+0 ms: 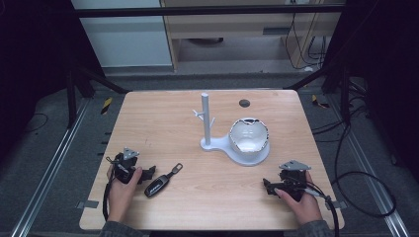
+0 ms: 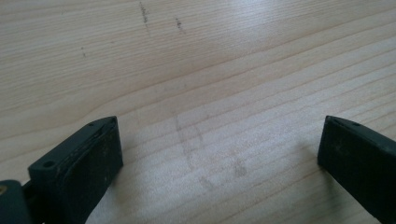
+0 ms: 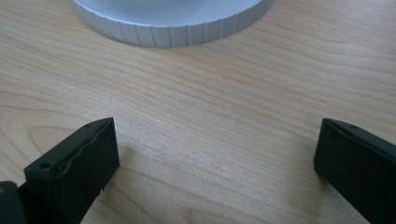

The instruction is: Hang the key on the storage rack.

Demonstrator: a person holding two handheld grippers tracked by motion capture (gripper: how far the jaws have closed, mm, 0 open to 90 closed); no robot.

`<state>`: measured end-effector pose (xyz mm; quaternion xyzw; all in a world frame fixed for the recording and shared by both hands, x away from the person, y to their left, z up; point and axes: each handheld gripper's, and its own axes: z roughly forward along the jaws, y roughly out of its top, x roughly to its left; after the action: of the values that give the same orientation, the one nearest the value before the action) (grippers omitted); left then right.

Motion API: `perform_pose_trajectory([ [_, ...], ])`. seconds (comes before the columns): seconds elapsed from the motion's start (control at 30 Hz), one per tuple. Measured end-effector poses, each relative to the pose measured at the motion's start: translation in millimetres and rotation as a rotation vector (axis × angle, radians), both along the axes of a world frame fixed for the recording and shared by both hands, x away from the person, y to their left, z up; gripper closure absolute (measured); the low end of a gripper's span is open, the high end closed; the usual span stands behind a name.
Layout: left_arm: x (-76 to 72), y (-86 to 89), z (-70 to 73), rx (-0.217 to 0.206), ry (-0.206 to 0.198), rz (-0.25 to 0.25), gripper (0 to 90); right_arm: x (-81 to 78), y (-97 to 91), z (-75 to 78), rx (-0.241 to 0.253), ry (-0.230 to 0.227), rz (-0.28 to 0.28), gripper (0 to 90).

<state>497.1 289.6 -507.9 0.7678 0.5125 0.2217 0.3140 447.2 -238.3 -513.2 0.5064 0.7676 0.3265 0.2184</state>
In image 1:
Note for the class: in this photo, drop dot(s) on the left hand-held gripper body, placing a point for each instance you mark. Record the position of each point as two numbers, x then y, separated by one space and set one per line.
124 171

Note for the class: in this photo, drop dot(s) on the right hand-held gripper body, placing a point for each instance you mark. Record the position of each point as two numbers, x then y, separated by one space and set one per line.
293 179

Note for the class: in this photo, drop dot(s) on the black car key fob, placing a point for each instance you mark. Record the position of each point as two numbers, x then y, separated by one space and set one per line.
158 187

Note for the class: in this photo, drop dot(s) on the person's left hand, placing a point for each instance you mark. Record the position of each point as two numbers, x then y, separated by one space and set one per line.
120 197

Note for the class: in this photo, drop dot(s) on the person's right hand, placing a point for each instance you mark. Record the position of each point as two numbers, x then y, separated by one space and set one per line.
304 207

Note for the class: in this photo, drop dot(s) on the grey tape piece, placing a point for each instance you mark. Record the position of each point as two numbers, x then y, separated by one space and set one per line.
87 204
339 205

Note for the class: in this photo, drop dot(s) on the white bowl with silver rim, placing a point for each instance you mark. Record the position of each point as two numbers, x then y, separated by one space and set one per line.
247 138

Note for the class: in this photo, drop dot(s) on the grey key holder stand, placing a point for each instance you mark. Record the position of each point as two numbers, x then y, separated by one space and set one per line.
210 144

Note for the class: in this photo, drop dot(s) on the yellow black striped tape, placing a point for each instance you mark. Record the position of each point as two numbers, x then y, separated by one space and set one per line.
318 102
106 105

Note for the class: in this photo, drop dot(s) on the black metal stand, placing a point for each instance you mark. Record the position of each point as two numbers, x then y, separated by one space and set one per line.
332 82
82 85

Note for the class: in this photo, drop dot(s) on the white cabinet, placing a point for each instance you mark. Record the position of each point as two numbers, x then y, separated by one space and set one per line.
125 36

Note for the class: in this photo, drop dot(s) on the light wooden desk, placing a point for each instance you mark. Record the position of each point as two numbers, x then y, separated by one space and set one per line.
237 23

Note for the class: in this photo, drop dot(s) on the aluminium floor rail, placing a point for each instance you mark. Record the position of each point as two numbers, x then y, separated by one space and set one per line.
372 184
49 171

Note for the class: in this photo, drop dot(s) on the black horizontal frame bar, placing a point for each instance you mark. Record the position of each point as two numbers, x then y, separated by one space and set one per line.
197 11

